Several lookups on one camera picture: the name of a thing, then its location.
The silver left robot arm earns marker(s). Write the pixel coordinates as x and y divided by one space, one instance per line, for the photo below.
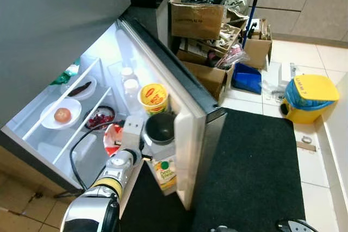
87 215

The grey two-door fridge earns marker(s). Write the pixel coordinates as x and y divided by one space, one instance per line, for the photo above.
54 14

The yellow trash bin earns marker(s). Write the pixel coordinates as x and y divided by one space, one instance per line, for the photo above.
312 88

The blue bin liner bag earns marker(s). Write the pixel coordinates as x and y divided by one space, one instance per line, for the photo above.
293 101

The white plastic container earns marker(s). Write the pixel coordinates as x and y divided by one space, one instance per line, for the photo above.
272 77

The small tall cardboard box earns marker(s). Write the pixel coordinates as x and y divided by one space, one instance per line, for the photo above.
258 52

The blue plastic bin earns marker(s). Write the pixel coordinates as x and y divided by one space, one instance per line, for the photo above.
246 80

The dark floor mat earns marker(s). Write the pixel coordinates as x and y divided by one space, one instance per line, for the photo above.
255 177

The blue black mop pole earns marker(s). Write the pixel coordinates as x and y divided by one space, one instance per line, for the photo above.
252 17

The open cluttered cardboard box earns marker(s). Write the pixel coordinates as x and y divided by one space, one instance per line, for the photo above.
228 33

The long low cardboard box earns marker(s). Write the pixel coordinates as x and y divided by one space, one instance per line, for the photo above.
204 77

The large taped cardboard box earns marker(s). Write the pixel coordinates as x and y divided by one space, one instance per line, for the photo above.
196 20

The black round bowl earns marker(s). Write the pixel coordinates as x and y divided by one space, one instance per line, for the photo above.
162 129

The yellow red noodle cup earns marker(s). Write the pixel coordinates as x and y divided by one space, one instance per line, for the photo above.
154 100

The yellow green drink carton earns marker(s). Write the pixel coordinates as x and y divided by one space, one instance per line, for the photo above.
166 173

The white capped clear bottle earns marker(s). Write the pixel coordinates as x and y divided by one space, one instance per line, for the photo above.
131 88
128 73

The bowl of red fruit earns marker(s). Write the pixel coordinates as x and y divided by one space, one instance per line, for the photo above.
100 119

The white plate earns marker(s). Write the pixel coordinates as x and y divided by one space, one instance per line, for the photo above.
90 93
49 119

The dark long food piece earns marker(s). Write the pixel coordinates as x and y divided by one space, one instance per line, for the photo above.
80 88

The green white food bag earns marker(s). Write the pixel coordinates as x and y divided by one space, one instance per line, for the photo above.
65 74

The red tomato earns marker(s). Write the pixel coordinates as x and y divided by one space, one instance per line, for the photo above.
62 115

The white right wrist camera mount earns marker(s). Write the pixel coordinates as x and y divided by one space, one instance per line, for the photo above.
299 225

